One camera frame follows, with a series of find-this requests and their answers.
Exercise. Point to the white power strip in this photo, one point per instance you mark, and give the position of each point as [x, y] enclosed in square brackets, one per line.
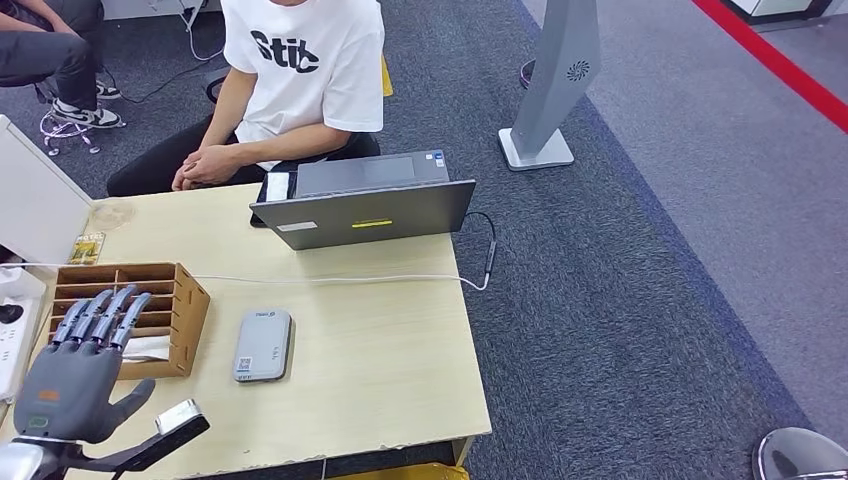
[20, 358]

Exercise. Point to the person's right hand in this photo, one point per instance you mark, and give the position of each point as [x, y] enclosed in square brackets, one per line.
[180, 179]

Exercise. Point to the wooden card organizer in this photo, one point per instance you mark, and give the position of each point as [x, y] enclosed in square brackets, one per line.
[185, 311]

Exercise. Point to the white rolled cloth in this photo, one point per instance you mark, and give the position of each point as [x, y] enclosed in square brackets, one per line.
[149, 343]
[147, 355]

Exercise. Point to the clear round disc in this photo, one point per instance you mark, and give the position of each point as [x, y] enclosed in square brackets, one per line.
[111, 215]

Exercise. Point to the person's left forearm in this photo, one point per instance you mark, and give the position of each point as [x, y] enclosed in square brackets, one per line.
[291, 142]

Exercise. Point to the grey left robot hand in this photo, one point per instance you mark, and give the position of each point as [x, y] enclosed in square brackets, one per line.
[66, 391]

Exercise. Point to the dark round base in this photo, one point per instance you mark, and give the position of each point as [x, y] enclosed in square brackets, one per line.
[526, 73]

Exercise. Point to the white cabinet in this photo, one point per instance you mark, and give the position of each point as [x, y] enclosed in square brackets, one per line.
[152, 8]
[775, 8]

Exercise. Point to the person's left hand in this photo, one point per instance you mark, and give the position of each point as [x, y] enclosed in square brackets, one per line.
[215, 162]

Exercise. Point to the grey kiosk stand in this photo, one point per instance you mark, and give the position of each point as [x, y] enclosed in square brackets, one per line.
[556, 66]

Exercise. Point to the person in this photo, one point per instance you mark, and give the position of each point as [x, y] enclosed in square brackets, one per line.
[305, 99]
[40, 60]

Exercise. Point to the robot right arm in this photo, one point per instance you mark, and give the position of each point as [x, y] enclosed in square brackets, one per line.
[795, 457]

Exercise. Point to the black phone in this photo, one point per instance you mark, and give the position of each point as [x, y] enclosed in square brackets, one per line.
[260, 192]

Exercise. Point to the grey laptop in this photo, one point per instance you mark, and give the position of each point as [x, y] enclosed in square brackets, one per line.
[364, 215]

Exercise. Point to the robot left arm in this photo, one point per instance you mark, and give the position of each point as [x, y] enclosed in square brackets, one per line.
[20, 462]

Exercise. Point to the yellow panel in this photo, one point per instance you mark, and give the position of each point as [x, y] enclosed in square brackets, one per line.
[387, 79]

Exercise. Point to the chrome stool base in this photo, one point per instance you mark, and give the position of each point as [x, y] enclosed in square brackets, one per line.
[63, 126]

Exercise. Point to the person's right forearm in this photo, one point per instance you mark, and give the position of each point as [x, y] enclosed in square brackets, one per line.
[218, 126]

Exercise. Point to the grey card reader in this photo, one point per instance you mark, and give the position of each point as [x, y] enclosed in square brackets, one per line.
[262, 344]

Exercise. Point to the white card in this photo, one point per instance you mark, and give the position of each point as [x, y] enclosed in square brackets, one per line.
[278, 187]

